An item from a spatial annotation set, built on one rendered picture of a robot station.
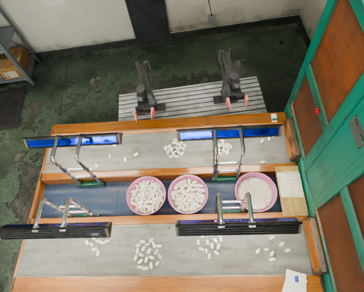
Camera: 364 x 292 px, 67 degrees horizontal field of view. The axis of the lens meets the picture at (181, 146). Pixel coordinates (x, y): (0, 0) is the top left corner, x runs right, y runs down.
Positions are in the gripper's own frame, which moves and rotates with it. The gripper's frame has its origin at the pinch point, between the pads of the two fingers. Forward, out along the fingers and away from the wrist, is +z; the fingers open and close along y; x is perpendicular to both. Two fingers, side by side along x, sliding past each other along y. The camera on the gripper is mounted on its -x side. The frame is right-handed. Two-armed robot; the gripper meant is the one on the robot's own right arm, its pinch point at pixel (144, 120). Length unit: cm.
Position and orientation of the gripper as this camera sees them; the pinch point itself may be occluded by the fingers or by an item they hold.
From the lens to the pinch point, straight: 176.9
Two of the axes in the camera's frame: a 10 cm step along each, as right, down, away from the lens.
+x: 1.0, 4.6, 8.8
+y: 9.9, -1.2, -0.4
